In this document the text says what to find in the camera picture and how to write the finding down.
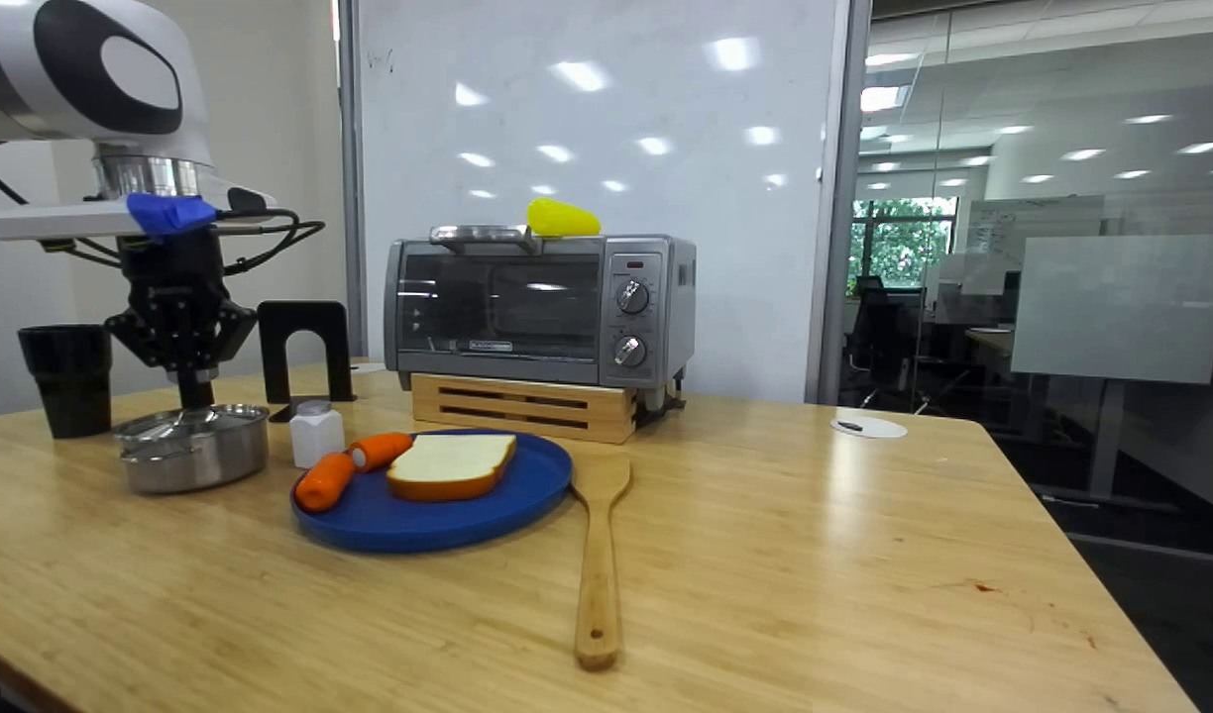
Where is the grey panel behind glass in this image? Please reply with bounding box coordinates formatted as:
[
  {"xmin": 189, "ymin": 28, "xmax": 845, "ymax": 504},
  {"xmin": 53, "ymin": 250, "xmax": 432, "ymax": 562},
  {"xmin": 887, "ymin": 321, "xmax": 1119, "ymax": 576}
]
[{"xmin": 1011, "ymin": 230, "xmax": 1213, "ymax": 388}]

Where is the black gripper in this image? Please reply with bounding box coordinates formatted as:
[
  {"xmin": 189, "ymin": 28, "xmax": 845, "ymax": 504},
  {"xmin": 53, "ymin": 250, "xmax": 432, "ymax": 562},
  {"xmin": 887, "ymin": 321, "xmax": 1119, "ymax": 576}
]
[{"xmin": 105, "ymin": 234, "xmax": 261, "ymax": 414}]

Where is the white and blue wrist mount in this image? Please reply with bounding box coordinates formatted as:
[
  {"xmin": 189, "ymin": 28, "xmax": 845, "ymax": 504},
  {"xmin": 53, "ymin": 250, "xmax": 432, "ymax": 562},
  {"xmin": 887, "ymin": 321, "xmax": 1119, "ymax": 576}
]
[{"xmin": 0, "ymin": 191, "xmax": 273, "ymax": 250}]

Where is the steel pot with handles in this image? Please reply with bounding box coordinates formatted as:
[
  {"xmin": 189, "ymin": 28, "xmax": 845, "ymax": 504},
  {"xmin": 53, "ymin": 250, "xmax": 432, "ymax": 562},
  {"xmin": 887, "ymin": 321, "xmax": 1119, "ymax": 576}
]
[{"xmin": 113, "ymin": 410, "xmax": 273, "ymax": 501}]

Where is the metal cup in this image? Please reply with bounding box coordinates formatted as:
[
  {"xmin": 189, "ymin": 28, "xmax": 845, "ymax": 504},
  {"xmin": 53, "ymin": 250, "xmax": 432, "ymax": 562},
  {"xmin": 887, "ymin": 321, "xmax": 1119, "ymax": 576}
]
[{"xmin": 15, "ymin": 321, "xmax": 114, "ymax": 446}]

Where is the steel pot lid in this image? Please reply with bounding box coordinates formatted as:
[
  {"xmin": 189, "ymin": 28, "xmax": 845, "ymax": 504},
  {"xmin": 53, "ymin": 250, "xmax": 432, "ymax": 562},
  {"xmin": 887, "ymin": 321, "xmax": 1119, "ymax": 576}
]
[{"xmin": 113, "ymin": 402, "xmax": 270, "ymax": 447}]

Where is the yellow plastic corn cob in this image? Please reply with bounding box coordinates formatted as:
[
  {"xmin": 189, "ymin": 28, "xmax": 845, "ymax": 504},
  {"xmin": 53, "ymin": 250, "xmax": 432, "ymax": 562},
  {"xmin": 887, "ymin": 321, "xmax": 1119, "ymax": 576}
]
[{"xmin": 522, "ymin": 193, "xmax": 608, "ymax": 246}]

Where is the orange carrot half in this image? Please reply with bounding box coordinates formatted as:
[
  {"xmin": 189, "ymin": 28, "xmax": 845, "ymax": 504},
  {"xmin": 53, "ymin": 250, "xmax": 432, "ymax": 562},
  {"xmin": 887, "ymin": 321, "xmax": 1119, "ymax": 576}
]
[
  {"xmin": 290, "ymin": 447, "xmax": 362, "ymax": 514},
  {"xmin": 344, "ymin": 430, "xmax": 415, "ymax": 477}
]

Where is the blue round plate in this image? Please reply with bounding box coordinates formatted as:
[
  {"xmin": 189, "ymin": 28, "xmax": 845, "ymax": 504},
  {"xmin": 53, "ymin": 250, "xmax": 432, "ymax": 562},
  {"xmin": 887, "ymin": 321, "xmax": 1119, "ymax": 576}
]
[{"xmin": 290, "ymin": 430, "xmax": 578, "ymax": 559}]

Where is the white bread slice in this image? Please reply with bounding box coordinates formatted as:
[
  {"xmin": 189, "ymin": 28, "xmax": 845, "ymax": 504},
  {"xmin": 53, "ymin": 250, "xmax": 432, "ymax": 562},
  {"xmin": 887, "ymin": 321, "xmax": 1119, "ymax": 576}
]
[{"xmin": 384, "ymin": 431, "xmax": 521, "ymax": 506}]

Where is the small silver dish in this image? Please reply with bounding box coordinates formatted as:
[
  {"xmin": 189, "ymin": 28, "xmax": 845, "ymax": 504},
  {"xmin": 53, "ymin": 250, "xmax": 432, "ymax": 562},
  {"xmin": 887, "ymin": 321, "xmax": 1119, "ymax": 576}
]
[{"xmin": 426, "ymin": 218, "xmax": 533, "ymax": 254}]

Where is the wooden slatted riser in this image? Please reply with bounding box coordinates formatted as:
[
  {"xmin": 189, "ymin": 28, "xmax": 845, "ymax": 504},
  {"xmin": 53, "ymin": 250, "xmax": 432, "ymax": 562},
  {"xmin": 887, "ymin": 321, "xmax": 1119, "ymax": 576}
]
[{"xmin": 409, "ymin": 369, "xmax": 644, "ymax": 447}]

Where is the wooden spatula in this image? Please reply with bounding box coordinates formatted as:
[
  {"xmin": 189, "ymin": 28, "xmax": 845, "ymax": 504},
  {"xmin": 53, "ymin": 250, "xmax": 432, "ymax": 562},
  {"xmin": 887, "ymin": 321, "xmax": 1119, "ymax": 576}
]
[{"xmin": 568, "ymin": 447, "xmax": 640, "ymax": 675}]

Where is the black metal bookend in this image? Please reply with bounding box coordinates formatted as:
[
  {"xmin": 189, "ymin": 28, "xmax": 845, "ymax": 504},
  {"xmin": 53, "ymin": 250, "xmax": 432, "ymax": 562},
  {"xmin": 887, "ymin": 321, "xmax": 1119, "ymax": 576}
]
[{"xmin": 255, "ymin": 298, "xmax": 356, "ymax": 410}]

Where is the white cable grommet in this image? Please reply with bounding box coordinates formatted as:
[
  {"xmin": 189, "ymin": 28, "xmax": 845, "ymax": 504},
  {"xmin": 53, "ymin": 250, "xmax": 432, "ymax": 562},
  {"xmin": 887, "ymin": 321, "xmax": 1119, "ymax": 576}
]
[{"xmin": 833, "ymin": 410, "xmax": 913, "ymax": 446}]

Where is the dark office chair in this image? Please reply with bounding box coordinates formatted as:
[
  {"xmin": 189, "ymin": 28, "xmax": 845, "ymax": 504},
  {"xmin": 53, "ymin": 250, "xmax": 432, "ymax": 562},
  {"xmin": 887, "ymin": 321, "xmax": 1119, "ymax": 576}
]
[{"xmin": 845, "ymin": 273, "xmax": 929, "ymax": 410}]

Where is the grey toaster oven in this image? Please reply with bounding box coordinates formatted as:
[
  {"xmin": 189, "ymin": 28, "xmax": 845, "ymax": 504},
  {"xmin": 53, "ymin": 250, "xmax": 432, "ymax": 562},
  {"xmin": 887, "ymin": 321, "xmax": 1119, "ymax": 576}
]
[{"xmin": 382, "ymin": 230, "xmax": 702, "ymax": 417}]

